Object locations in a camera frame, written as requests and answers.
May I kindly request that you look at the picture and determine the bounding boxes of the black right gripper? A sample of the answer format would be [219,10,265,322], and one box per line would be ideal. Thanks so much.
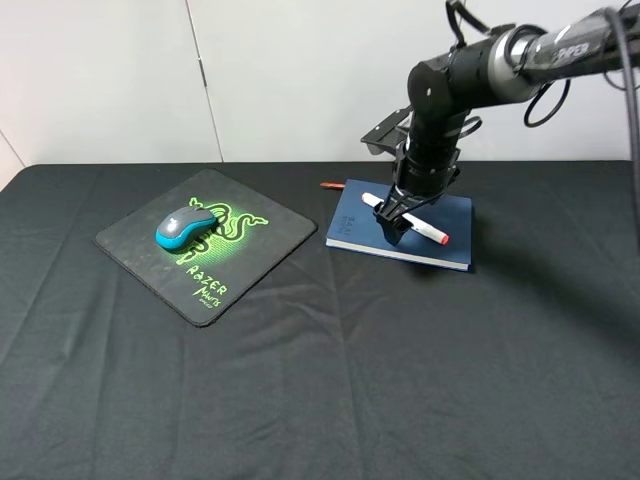
[374,135,460,246]

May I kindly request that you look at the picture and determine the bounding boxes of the white marker pen orange caps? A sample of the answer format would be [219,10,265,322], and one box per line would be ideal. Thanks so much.
[362,192,449,245]

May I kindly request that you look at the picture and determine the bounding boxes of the blue and grey computer mouse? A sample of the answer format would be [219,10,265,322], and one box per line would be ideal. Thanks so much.
[155,206,218,251]

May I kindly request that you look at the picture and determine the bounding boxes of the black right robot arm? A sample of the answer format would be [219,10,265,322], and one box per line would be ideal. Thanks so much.
[361,1,639,245]

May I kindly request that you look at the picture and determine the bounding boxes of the blue hardcover notebook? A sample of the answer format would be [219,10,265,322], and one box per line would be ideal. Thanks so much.
[326,179,473,271]

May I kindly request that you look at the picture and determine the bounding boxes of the black Razer mouse pad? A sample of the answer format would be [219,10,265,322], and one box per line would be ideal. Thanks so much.
[95,169,317,327]

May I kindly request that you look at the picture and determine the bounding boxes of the black tablecloth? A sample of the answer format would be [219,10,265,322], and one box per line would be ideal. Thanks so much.
[1,161,639,479]

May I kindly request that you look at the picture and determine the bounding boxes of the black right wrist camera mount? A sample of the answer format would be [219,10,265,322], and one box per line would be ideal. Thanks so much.
[361,106,413,160]

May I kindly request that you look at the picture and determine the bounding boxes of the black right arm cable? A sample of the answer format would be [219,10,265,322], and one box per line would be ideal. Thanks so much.
[444,0,640,281]

